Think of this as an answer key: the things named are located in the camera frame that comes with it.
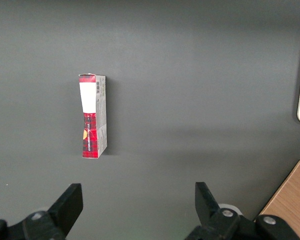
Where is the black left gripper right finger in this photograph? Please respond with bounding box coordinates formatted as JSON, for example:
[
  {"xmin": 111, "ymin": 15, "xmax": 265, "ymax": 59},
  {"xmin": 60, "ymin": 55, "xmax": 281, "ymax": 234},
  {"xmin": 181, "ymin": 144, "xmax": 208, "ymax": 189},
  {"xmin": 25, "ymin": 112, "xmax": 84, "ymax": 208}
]
[{"xmin": 186, "ymin": 181, "xmax": 256, "ymax": 240}]

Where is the red plaid carton box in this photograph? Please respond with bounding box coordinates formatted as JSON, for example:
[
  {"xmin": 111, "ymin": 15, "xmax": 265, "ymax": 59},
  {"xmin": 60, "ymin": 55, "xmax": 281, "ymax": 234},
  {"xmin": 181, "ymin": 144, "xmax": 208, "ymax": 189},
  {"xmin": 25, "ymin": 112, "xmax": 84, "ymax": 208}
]
[{"xmin": 78, "ymin": 72, "xmax": 109, "ymax": 160}]

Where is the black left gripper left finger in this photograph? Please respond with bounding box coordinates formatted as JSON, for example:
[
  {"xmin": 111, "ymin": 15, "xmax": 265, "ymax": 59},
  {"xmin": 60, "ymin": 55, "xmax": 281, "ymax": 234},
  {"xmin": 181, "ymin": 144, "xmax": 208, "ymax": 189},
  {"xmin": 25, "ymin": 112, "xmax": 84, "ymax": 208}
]
[{"xmin": 6, "ymin": 183, "xmax": 84, "ymax": 240}]

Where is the wooden drawer cabinet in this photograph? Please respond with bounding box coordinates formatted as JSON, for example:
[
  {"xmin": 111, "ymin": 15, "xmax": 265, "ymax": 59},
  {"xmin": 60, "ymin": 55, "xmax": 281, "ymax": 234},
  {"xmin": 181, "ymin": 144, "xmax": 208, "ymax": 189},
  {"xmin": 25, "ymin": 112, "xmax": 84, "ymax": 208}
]
[{"xmin": 254, "ymin": 159, "xmax": 300, "ymax": 240}]

